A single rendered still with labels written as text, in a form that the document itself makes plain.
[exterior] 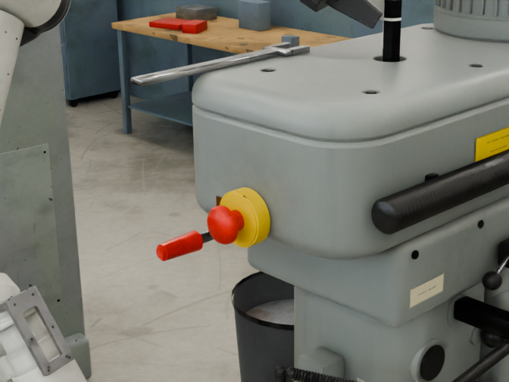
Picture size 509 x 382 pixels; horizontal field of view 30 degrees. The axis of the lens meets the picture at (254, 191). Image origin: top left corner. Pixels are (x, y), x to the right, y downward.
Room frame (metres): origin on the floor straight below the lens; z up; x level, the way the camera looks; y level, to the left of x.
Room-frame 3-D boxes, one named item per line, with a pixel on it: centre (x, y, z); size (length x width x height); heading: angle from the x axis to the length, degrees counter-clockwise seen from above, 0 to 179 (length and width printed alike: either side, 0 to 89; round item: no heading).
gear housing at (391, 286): (1.10, -0.19, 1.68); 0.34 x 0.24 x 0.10; 133
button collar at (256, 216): (0.91, 0.01, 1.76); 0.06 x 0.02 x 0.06; 43
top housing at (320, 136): (1.08, -0.17, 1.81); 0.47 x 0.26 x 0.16; 133
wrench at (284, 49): (1.04, 0.03, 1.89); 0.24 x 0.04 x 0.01; 134
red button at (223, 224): (0.89, 0.03, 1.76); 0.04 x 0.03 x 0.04; 43
